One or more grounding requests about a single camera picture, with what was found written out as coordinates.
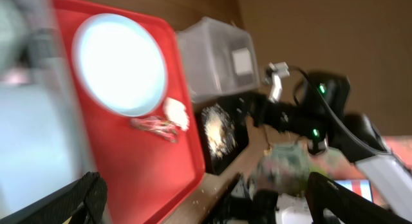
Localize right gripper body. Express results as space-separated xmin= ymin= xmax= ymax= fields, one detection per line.
xmin=249 ymin=92 xmax=322 ymax=140

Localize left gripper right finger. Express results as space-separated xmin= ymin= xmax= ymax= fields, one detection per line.
xmin=305 ymin=173 xmax=411 ymax=224

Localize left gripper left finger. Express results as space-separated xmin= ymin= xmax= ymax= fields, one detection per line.
xmin=1 ymin=172 xmax=108 ymax=224

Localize light blue bowl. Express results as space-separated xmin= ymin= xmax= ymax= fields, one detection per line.
xmin=0 ymin=58 xmax=94 ymax=218

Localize rice and food scraps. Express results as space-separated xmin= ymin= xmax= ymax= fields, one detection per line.
xmin=201 ymin=104 xmax=236 ymax=159

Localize light blue plate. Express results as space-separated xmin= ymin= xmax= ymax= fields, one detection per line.
xmin=71 ymin=13 xmax=168 ymax=117

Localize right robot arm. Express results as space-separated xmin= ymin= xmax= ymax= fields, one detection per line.
xmin=248 ymin=71 xmax=411 ymax=223

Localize black waste tray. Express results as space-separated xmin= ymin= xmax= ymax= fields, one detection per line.
xmin=195 ymin=93 xmax=252 ymax=175

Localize grey dishwasher rack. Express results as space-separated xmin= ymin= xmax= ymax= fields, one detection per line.
xmin=1 ymin=0 xmax=68 ymax=90

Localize red plastic tray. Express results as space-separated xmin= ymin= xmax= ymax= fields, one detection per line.
xmin=51 ymin=0 xmax=205 ymax=223

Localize clear plastic bin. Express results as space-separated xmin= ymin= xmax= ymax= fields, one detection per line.
xmin=177 ymin=17 xmax=260 ymax=104

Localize red candy wrapper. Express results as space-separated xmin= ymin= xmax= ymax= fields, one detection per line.
xmin=130 ymin=116 xmax=178 ymax=142

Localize crumpled white tissue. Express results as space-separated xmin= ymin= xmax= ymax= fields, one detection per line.
xmin=163 ymin=97 xmax=189 ymax=131

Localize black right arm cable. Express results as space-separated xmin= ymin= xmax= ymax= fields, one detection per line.
xmin=288 ymin=65 xmax=392 ymax=154

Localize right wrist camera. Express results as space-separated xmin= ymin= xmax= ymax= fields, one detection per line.
xmin=264 ymin=62 xmax=290 ymax=103

